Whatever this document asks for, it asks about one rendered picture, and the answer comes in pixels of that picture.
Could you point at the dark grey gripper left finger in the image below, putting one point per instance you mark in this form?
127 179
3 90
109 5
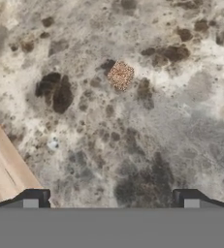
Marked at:
36 196

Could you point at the light wooden cupboard front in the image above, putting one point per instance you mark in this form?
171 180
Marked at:
3 164

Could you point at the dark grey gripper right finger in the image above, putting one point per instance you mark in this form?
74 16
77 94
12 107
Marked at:
187 195

